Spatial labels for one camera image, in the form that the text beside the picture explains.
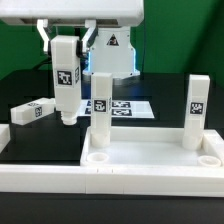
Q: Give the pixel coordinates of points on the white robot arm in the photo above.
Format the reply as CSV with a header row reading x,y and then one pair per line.
x,y
106,44

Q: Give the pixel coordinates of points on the white front fence bar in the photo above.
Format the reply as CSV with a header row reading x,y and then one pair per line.
x,y
155,180

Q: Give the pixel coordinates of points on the white fence bar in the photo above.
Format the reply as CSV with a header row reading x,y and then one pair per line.
x,y
155,180
4,136

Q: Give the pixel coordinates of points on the white desk top tray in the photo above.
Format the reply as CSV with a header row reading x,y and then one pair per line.
x,y
153,146

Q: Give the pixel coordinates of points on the white marker sheet with tags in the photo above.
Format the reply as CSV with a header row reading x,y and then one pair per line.
x,y
122,109

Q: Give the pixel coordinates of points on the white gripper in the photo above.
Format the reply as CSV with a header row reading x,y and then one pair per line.
x,y
73,12

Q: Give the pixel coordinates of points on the white left fence bar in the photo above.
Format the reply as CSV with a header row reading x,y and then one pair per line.
x,y
4,136

